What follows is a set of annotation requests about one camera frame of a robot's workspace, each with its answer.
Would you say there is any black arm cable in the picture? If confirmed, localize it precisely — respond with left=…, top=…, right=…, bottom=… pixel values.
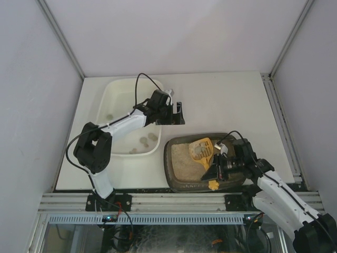
left=65, top=72, right=164, bottom=225
left=216, top=130, right=337, bottom=253

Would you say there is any dark grey litter box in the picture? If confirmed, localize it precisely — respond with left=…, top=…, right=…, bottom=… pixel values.
left=163, top=132, right=247, bottom=193

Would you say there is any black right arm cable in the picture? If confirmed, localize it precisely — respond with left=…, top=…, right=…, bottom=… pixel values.
left=216, top=130, right=337, bottom=253

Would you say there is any right aluminium corner post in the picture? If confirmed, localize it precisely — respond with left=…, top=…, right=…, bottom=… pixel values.
left=269, top=0, right=316, bottom=79

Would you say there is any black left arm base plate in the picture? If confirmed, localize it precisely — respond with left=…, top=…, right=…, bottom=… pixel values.
left=85, top=193, right=132, bottom=212

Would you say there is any aluminium corner post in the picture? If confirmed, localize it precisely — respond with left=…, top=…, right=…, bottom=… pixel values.
left=269, top=0, right=316, bottom=79
left=36, top=0, right=85, bottom=81

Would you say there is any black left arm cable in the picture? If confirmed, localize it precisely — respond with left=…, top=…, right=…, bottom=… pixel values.
left=65, top=72, right=164, bottom=225

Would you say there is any left aluminium corner post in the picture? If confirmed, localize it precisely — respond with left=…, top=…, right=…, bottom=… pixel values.
left=36, top=0, right=85, bottom=81

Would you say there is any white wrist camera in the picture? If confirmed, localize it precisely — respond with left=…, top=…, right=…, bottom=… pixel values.
left=214, top=142, right=228, bottom=154
left=164, top=89, right=174, bottom=103

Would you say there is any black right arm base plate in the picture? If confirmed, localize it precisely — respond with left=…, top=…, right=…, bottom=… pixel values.
left=224, top=194, right=258, bottom=212

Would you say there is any orange plastic litter scoop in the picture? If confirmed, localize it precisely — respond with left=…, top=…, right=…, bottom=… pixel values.
left=189, top=138, right=214, bottom=174

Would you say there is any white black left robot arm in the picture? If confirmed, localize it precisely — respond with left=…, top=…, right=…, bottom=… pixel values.
left=71, top=90, right=185, bottom=199

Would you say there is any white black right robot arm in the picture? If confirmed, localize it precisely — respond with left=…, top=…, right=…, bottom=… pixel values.
left=202, top=138, right=336, bottom=252

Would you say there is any white plastic waste tub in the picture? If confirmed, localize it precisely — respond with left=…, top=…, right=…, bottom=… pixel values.
left=95, top=77, right=164, bottom=158

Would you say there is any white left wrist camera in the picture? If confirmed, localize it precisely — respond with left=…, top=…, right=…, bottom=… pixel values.
left=164, top=89, right=174, bottom=103

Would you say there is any aluminium mounting rail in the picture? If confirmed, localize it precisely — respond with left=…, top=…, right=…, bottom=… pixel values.
left=37, top=191, right=325, bottom=215

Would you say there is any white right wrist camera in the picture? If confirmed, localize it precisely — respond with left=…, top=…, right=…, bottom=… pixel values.
left=214, top=142, right=228, bottom=154

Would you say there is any grey slotted cable duct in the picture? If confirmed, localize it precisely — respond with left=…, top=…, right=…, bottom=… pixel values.
left=49, top=213, right=245, bottom=225

